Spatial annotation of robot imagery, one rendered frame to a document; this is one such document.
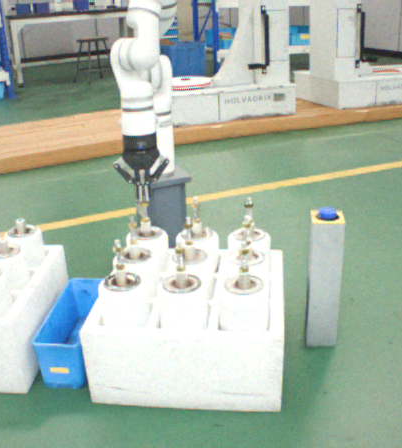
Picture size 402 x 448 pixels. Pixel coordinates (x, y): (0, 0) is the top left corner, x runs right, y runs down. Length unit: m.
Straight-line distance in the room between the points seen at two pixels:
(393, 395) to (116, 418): 0.57
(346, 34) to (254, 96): 0.78
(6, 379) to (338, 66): 2.96
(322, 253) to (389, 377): 0.31
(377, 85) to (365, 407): 2.89
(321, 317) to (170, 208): 0.53
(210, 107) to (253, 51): 0.49
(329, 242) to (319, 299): 0.14
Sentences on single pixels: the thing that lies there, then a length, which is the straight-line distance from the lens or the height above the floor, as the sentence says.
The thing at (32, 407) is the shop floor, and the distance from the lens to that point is 1.23.
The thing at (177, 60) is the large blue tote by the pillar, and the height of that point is 0.22.
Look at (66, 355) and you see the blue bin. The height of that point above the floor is 0.09.
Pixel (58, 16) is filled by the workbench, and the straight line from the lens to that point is 6.31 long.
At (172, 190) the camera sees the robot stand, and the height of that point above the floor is 0.27.
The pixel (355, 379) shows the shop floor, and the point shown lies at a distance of 1.26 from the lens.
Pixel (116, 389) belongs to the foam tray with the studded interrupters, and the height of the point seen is 0.04.
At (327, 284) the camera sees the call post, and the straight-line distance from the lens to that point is 1.26.
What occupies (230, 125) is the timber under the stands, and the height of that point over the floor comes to 0.07.
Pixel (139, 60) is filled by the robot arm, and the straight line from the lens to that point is 1.17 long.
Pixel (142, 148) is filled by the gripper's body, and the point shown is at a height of 0.46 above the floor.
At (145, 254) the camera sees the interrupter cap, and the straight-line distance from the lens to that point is 1.21.
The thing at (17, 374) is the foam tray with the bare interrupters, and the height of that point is 0.05.
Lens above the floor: 0.77
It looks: 22 degrees down
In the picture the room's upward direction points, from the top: 2 degrees counter-clockwise
